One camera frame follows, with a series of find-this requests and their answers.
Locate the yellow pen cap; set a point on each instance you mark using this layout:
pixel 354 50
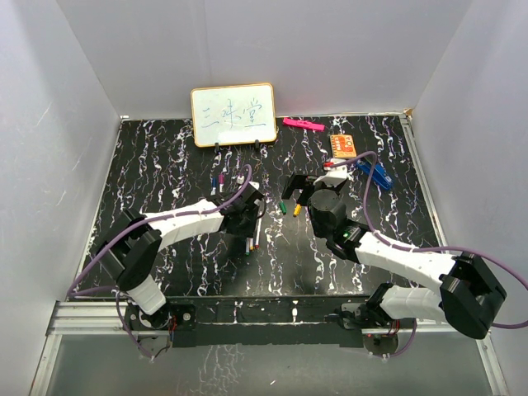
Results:
pixel 297 210

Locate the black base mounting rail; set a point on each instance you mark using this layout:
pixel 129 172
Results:
pixel 258 321

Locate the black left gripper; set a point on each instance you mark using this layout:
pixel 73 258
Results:
pixel 247 231

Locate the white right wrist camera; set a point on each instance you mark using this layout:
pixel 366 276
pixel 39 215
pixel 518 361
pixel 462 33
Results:
pixel 336 173

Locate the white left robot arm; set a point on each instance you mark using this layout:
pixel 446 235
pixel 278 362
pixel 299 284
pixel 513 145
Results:
pixel 129 249

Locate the green pen cap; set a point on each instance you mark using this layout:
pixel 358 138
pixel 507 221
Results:
pixel 283 207

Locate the orange card pack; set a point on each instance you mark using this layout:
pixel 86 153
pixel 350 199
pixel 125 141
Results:
pixel 342 146

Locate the small framed whiteboard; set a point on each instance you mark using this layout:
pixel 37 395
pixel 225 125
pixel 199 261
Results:
pixel 229 115

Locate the red whiteboard pen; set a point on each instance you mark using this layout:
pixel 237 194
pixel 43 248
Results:
pixel 256 239

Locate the blue stapler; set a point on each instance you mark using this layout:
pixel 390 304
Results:
pixel 380 177

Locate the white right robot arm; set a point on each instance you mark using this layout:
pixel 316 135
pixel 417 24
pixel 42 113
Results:
pixel 459 290

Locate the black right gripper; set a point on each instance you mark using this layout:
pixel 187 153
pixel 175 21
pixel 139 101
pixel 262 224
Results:
pixel 298 181

